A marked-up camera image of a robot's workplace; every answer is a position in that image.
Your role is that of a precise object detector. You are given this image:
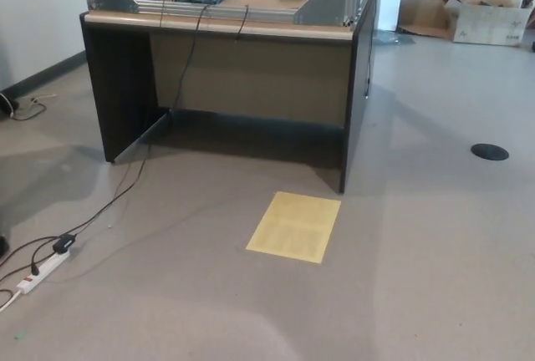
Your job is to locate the long black power cable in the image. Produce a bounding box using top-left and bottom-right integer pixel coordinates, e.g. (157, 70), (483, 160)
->
(69, 4), (210, 239)

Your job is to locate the beige cable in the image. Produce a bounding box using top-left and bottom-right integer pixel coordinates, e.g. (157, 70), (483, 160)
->
(12, 93), (58, 122)

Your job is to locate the black round floor cover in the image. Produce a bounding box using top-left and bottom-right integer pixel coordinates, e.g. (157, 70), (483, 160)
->
(471, 143), (510, 161)

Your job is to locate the black power adapter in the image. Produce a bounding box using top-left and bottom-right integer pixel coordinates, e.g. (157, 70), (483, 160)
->
(53, 234), (79, 253)

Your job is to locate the yellow paper sheet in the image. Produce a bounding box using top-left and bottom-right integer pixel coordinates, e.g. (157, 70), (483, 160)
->
(245, 191), (342, 263)

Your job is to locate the clear plastic wrap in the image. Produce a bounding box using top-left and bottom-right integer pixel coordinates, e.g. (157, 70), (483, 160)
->
(375, 28), (415, 45)

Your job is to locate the dark brown desk beige top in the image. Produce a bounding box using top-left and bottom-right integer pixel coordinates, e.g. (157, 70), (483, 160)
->
(79, 0), (385, 195)

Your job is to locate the open cardboard box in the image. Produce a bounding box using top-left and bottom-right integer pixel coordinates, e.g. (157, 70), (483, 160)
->
(442, 0), (534, 47)

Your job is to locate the flat brown cardboard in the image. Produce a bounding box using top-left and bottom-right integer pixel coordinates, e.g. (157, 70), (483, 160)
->
(396, 0), (459, 38)

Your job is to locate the white power strip cord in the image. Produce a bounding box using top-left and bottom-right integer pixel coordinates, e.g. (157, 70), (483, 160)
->
(0, 287), (22, 312)

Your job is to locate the white power strip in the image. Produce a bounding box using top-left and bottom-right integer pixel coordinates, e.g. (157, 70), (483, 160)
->
(16, 249), (70, 295)

